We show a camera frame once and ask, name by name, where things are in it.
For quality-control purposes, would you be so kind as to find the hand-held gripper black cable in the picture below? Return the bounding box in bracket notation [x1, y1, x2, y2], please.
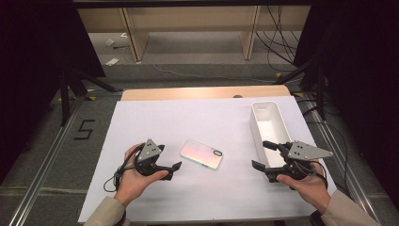
[309, 160, 329, 190]
[103, 143, 144, 193]

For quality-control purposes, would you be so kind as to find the white foam board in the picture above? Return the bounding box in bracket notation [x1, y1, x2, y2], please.
[77, 95, 339, 224]

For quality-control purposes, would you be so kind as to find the black tripod stand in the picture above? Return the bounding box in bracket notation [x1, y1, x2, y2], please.
[58, 66, 124, 127]
[274, 56, 327, 121]

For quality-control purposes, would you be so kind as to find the light wooden table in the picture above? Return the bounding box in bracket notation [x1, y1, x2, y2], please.
[120, 84, 292, 102]

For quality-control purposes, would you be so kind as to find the bundle of black hanging cables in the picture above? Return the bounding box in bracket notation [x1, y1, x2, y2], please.
[255, 5, 303, 73]

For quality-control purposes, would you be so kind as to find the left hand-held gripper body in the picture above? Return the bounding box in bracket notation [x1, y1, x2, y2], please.
[135, 138, 168, 177]

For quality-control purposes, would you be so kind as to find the beige wooden desk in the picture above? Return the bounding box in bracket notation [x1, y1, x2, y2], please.
[76, 5, 311, 62]

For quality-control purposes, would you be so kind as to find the black curtain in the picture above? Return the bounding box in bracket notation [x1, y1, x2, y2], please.
[293, 0, 399, 202]
[0, 0, 106, 186]

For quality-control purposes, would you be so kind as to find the right hand-held gripper black cable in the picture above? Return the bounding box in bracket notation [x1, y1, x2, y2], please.
[309, 160, 329, 190]

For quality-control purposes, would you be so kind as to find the left hand-held gripper black cable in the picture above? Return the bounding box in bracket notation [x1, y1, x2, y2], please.
[103, 143, 144, 193]

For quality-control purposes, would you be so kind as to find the person's left hand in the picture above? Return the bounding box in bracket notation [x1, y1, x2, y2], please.
[114, 142, 169, 208]

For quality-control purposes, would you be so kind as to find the aluminium floor rail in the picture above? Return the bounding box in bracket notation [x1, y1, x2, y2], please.
[301, 91, 384, 226]
[8, 93, 87, 226]

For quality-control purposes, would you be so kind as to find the white plastic bin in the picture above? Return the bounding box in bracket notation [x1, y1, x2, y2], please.
[248, 100, 294, 170]

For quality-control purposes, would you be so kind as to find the black floor cable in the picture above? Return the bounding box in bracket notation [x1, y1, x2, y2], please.
[296, 98, 351, 196]

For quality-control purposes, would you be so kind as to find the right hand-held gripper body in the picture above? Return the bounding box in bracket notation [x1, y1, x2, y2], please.
[266, 140, 334, 184]

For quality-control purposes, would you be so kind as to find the person's right hand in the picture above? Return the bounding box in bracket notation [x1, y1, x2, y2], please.
[276, 162, 332, 215]

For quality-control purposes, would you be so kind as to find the iridescent phone case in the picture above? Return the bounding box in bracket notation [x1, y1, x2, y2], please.
[179, 138, 224, 171]

